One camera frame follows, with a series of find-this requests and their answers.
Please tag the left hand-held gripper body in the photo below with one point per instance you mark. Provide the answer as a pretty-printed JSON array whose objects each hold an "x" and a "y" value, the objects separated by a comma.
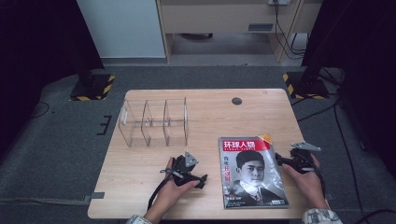
[{"x": 182, "y": 169}]

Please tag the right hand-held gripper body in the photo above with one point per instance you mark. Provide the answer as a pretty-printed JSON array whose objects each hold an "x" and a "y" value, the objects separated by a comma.
[{"x": 302, "y": 161}]

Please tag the magazine with portrait cover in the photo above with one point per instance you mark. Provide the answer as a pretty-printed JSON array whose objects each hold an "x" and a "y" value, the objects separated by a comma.
[{"x": 252, "y": 174}]

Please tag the clear acrylic divided organizer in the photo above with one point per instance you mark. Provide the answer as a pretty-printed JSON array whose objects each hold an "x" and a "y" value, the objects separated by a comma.
[{"x": 155, "y": 124}]

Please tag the person's right hand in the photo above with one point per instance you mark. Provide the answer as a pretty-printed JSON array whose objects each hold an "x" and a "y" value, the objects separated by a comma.
[{"x": 309, "y": 186}]

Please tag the person's left hand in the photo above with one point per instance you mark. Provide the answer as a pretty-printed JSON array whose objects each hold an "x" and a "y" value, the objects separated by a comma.
[{"x": 172, "y": 194}]

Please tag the grey tape piece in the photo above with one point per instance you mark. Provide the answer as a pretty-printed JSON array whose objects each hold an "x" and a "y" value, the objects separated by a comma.
[
  {"x": 330, "y": 196},
  {"x": 97, "y": 195}
]

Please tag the dark round table grommet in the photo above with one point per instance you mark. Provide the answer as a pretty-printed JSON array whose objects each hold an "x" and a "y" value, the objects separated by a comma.
[{"x": 236, "y": 101}]

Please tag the black stand with striped base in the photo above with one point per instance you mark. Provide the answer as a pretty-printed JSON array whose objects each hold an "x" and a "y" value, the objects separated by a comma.
[
  {"x": 91, "y": 87},
  {"x": 306, "y": 85}
]

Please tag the black curtain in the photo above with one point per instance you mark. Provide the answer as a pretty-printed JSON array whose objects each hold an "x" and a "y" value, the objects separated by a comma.
[
  {"x": 40, "y": 56},
  {"x": 364, "y": 62}
]

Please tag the grey rectangular panel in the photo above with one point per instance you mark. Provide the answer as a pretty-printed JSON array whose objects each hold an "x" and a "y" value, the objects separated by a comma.
[{"x": 260, "y": 27}]

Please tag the white cabinet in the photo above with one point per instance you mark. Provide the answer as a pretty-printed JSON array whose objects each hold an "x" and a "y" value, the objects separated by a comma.
[{"x": 124, "y": 28}]

